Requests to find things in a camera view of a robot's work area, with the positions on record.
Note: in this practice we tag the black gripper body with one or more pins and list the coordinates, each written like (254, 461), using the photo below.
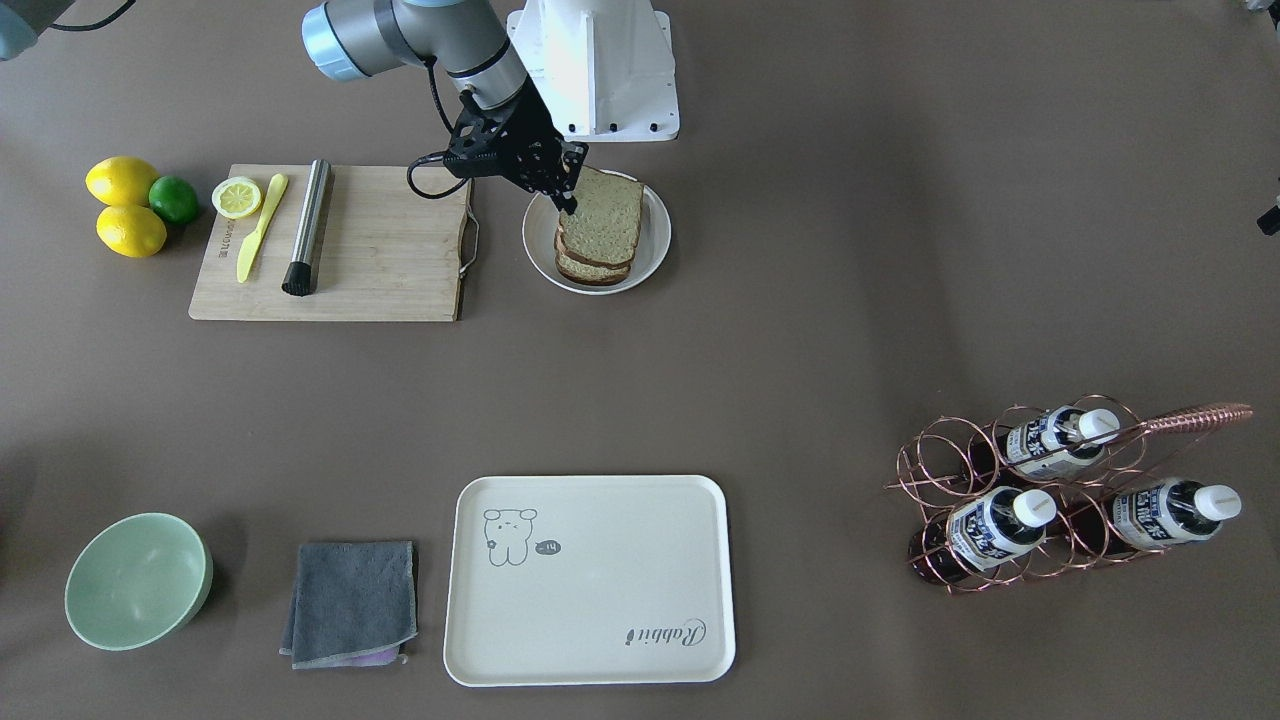
(531, 136)

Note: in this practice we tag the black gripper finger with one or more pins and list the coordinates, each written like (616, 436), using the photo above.
(566, 202)

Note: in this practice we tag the white round plate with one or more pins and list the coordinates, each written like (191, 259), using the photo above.
(540, 228)

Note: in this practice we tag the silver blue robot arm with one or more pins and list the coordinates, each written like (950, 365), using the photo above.
(358, 39)

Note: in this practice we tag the cream serving tray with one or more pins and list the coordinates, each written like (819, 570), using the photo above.
(590, 579)

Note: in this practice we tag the bamboo cutting board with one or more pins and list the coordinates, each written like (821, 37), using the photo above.
(385, 254)

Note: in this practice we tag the lemon half slice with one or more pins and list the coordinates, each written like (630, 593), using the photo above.
(237, 197)

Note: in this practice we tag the yellow plastic knife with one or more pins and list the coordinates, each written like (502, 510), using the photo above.
(250, 246)

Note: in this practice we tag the green lime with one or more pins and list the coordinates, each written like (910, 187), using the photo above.
(174, 200)

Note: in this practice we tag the yellow lemon far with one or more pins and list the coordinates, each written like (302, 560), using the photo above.
(121, 180)

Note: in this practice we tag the grey folded cloth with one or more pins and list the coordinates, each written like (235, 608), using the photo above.
(353, 604)

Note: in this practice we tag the tea bottle white cap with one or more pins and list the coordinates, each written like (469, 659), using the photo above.
(1057, 445)

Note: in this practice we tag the green ceramic bowl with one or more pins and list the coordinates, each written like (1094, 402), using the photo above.
(138, 581)

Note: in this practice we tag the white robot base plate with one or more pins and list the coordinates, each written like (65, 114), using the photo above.
(605, 69)

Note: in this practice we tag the copper wire bottle rack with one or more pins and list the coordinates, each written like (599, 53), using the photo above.
(935, 470)

